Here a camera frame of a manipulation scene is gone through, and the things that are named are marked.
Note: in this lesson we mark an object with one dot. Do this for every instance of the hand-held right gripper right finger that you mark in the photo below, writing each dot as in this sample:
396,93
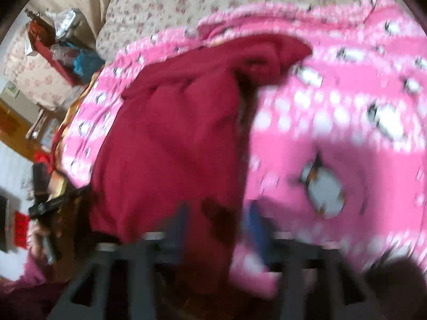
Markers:
258,230

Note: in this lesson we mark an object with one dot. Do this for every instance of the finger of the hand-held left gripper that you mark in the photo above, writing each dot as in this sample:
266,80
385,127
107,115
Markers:
63,200

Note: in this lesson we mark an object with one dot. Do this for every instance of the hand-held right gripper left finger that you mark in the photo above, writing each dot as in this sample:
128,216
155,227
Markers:
178,228

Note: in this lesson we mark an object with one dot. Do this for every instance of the dark red fleece garment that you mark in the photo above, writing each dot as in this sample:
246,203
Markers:
173,140

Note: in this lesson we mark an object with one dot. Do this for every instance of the person's left forearm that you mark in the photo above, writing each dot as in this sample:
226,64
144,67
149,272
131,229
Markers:
28,271

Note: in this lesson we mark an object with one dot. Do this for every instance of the floral cloth cover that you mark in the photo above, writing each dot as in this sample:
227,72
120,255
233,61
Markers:
36,76

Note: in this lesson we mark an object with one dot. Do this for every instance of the red cabinet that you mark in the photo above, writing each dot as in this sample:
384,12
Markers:
55,56

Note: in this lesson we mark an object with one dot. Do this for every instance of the pink penguin print blanket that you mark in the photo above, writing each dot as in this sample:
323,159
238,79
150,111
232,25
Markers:
337,133

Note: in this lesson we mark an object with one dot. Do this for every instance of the blue plastic bag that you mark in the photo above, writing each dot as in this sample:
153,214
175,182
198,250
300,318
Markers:
87,63

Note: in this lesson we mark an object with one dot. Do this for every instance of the dark brown blurred object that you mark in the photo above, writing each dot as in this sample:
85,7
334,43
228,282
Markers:
395,285

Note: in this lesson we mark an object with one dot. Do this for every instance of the silver plastic bag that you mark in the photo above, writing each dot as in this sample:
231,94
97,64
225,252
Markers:
65,21

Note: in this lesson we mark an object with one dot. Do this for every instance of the floral bed sheet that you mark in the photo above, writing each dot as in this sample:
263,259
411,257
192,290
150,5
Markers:
206,3

